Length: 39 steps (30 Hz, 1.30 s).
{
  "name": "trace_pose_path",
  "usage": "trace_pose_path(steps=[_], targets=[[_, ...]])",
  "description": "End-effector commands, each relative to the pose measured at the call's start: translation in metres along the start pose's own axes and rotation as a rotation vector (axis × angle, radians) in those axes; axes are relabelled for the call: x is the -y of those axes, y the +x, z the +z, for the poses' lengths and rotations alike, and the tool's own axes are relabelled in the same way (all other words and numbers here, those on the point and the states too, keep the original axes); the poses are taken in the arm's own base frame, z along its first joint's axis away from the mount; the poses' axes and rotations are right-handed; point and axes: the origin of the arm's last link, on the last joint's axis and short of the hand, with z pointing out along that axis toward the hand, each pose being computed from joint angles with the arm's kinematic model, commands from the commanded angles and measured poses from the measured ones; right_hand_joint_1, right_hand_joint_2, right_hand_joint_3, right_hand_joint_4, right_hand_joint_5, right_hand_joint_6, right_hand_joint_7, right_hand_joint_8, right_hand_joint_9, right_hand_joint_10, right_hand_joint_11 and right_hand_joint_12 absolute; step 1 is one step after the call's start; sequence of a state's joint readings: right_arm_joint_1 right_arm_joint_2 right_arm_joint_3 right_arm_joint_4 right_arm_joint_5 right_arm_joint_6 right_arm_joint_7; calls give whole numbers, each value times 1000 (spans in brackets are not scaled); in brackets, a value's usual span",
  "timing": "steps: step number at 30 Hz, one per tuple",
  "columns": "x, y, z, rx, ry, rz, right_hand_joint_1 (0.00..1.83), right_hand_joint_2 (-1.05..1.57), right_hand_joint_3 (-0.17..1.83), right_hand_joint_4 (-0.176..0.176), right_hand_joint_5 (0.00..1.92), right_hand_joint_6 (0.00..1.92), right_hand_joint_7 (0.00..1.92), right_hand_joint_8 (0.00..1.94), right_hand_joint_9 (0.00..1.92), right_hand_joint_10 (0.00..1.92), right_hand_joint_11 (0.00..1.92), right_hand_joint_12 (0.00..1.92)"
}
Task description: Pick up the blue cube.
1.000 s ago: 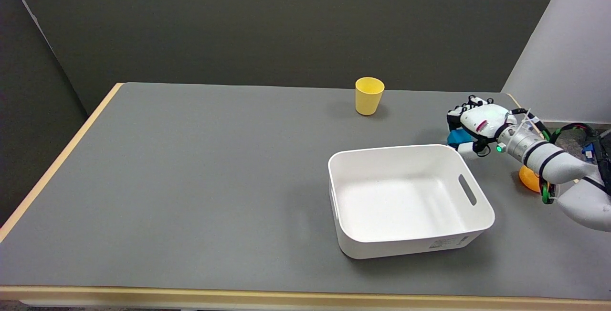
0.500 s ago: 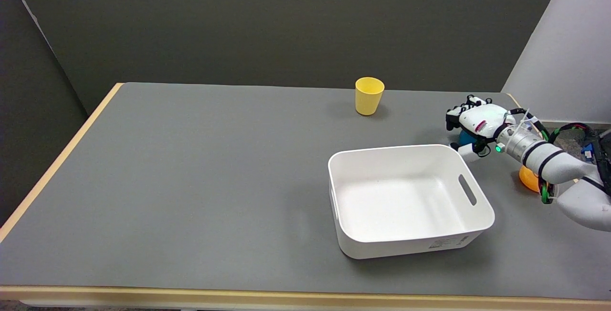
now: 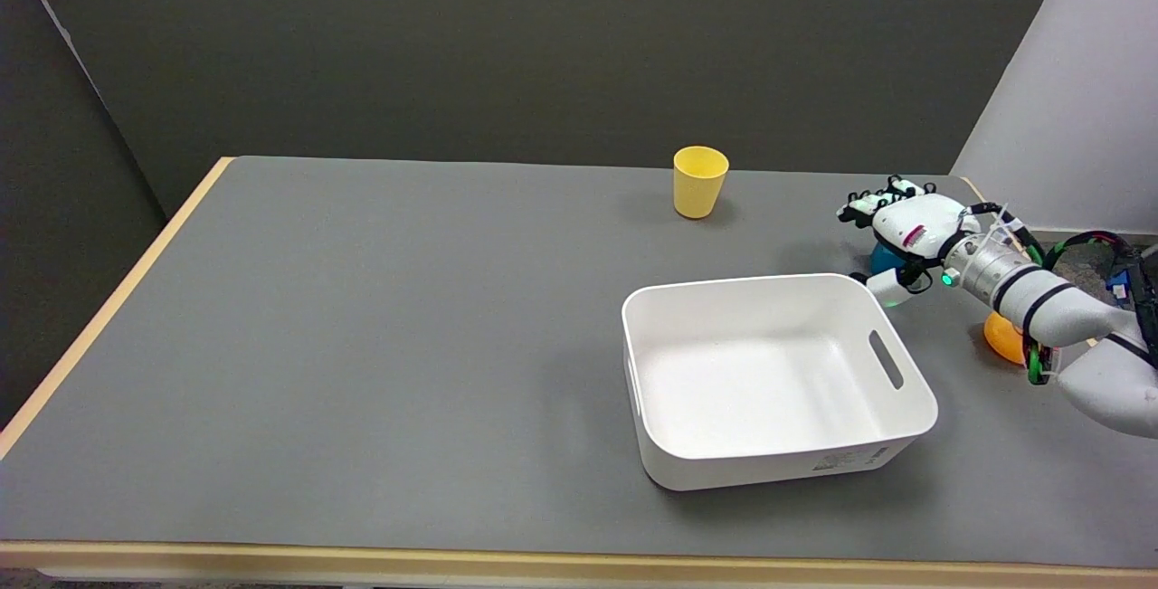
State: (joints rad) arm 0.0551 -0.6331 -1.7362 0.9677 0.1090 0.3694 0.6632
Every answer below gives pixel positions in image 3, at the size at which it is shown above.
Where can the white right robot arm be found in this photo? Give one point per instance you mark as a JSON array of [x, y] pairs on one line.
[[1058, 318]]

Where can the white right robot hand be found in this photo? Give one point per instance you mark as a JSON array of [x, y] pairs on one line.
[[909, 227]]

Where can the yellow plastic cup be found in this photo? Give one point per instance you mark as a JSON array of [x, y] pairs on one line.
[[698, 182]]

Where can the blue cube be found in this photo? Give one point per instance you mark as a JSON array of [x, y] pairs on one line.
[[884, 256]]

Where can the orange rubber duck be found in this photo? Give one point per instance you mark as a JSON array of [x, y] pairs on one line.
[[1002, 337]]

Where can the white plastic bin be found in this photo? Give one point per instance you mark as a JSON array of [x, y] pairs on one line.
[[778, 381]]

